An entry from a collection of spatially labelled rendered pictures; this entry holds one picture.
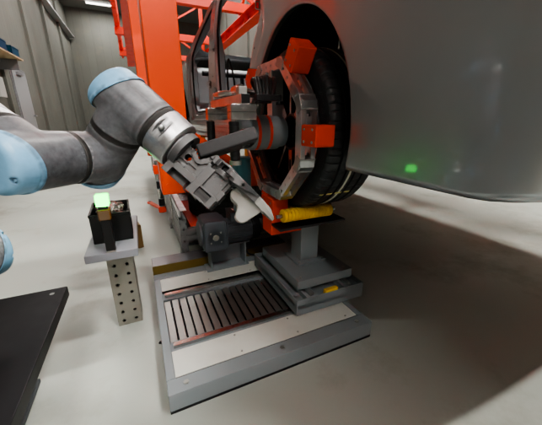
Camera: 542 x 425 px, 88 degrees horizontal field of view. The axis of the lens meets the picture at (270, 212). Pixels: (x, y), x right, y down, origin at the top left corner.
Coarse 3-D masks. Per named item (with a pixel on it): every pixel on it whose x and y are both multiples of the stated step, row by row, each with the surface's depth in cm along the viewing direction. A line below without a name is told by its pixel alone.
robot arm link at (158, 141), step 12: (168, 120) 47; (180, 120) 48; (156, 132) 47; (168, 132) 47; (180, 132) 47; (192, 132) 51; (144, 144) 48; (156, 144) 47; (168, 144) 47; (156, 156) 49
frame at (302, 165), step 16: (272, 64) 108; (288, 80) 99; (304, 80) 98; (304, 96) 94; (256, 112) 138; (304, 112) 94; (256, 160) 140; (304, 160) 99; (256, 176) 138; (288, 176) 108; (304, 176) 106; (272, 192) 123; (288, 192) 117
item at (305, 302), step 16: (256, 256) 160; (272, 272) 142; (288, 288) 132; (304, 288) 127; (320, 288) 132; (336, 288) 128; (352, 288) 132; (288, 304) 128; (304, 304) 122; (320, 304) 126
